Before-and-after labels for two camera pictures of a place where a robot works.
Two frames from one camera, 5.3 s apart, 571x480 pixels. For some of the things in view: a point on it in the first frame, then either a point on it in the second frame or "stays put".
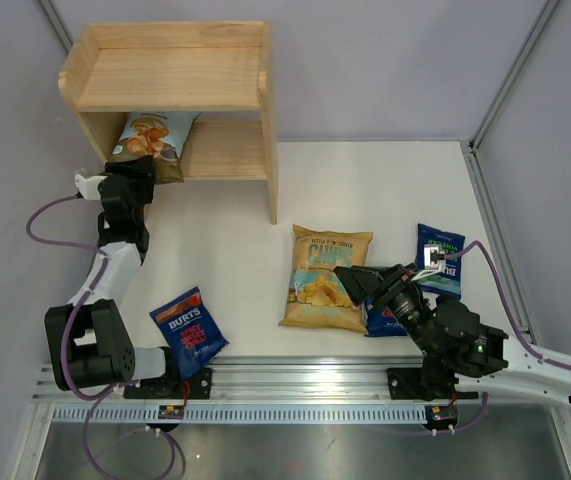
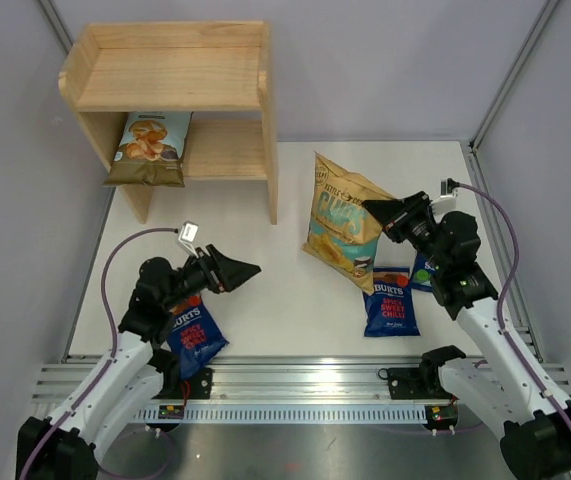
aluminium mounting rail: [268, 378] stays put
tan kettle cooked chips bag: [316, 296] → [341, 231]
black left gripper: [141, 175] → [221, 273]
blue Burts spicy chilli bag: [188, 329] stays put
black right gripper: [360, 282] → [395, 215]
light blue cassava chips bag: [161, 135] stays put
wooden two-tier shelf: [222, 71] stays put
